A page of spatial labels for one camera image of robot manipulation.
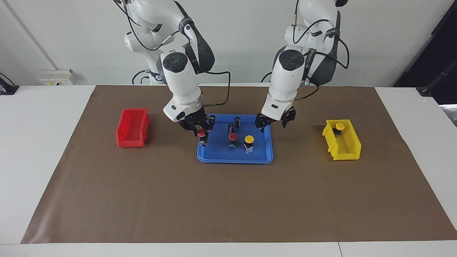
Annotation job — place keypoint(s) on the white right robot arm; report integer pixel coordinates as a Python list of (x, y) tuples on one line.
[(180, 78)]

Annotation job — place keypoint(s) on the yellow push button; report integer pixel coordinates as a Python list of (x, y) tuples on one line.
[(249, 138), (339, 125)]

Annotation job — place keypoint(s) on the black background panel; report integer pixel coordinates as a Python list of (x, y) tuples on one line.
[(446, 43)]

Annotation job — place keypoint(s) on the brown table mat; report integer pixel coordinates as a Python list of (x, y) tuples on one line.
[(228, 200)]

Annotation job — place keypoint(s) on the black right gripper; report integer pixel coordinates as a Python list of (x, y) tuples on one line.
[(192, 119)]

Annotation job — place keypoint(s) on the black clamp mount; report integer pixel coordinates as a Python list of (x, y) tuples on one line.
[(7, 88)]

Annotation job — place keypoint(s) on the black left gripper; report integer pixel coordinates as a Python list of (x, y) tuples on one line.
[(276, 121)]

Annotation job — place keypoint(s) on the red plastic bin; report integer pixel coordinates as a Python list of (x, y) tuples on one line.
[(123, 137)]

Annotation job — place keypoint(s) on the white wall socket box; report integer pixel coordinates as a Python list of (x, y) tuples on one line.
[(55, 76)]

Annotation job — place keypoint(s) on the black cylinder component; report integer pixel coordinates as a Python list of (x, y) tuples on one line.
[(237, 121), (231, 128)]

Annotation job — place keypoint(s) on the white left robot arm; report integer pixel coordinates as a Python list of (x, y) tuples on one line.
[(289, 78)]

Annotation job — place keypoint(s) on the red push button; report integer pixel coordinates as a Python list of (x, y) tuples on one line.
[(201, 132), (232, 137)]

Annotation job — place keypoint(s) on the yellow plastic bin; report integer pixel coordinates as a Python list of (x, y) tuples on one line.
[(351, 151)]

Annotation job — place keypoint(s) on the blue plastic tray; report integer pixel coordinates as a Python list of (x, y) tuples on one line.
[(260, 153)]

